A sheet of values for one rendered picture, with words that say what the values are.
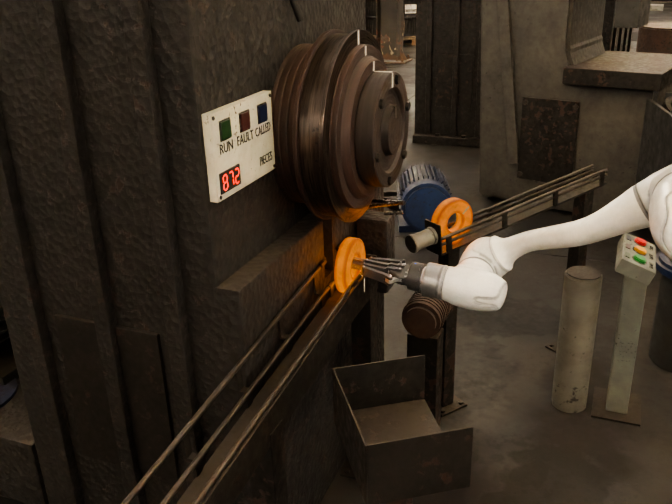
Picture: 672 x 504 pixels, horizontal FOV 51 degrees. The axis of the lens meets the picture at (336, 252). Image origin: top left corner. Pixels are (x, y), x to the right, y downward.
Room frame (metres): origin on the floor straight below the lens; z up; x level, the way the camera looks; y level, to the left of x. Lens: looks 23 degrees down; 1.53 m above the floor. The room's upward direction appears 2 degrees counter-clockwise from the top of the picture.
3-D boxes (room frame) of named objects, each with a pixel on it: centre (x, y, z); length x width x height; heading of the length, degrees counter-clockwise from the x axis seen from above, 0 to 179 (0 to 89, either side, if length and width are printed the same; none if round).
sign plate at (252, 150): (1.49, 0.19, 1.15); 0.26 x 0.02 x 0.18; 157
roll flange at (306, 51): (1.80, 0.04, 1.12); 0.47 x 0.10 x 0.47; 157
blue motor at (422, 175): (4.00, -0.53, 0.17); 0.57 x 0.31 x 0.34; 177
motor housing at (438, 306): (2.02, -0.29, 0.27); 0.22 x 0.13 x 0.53; 157
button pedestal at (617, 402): (2.11, -0.98, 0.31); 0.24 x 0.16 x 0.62; 157
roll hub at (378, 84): (1.73, -0.13, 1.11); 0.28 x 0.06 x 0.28; 157
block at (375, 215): (1.99, -0.12, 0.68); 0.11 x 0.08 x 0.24; 67
